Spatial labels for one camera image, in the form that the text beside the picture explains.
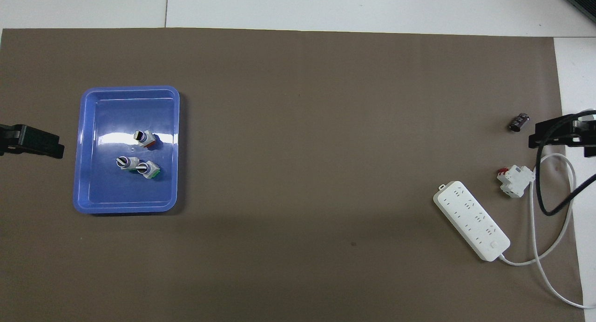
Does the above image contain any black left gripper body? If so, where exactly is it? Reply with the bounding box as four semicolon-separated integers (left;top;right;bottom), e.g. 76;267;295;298
0;124;14;156

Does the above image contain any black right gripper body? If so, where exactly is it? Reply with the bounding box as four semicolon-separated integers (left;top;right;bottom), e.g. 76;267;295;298
573;120;596;157

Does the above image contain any small black terminal block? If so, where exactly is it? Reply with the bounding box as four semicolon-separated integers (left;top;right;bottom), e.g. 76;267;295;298
508;113;530;132

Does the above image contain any white red circuit breaker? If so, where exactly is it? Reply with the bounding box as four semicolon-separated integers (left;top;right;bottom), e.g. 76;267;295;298
496;165;536;198

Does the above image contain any white plug adapter right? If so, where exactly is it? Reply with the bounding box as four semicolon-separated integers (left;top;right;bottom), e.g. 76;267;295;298
116;155;140;171

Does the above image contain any white plug adapter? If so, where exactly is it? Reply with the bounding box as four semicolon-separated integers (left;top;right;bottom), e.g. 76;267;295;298
116;155;140;171
136;161;162;180

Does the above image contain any blue plastic tray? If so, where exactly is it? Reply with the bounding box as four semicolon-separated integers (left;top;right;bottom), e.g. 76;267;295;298
73;85;180;214

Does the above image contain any white plug adapter left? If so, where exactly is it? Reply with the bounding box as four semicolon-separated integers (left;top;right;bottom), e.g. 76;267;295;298
136;161;162;180

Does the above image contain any white power strip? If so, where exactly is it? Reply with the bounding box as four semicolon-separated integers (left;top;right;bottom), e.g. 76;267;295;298
433;181;511;262

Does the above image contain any grey ribbed device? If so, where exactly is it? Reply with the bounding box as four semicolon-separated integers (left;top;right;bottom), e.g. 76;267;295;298
561;0;596;23

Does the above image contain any brown table mat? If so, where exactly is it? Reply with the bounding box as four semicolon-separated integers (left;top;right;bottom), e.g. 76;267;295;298
0;28;585;322

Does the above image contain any white power cable with plug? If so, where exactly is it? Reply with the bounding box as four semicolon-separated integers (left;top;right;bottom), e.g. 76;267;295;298
498;108;596;309

